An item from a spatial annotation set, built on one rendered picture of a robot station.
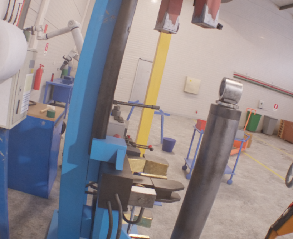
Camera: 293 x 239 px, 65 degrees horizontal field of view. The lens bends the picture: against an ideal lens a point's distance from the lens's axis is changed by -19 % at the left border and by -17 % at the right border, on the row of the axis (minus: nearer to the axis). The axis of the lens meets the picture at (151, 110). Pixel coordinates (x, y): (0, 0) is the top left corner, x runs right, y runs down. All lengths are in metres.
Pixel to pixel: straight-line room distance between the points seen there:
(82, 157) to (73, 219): 0.46
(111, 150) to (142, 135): 2.85
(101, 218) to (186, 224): 0.67
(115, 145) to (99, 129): 0.11
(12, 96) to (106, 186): 0.62
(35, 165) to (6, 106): 1.70
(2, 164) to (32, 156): 1.38
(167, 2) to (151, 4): 11.00
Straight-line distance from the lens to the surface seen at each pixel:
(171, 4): 1.77
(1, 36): 1.02
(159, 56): 4.13
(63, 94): 8.44
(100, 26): 1.49
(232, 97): 1.68
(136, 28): 12.44
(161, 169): 1.86
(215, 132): 1.65
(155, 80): 4.13
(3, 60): 1.01
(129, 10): 1.40
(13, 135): 2.90
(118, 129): 1.89
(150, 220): 2.07
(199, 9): 1.47
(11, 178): 3.10
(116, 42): 1.37
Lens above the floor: 1.55
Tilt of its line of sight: 7 degrees down
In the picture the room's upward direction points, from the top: 13 degrees clockwise
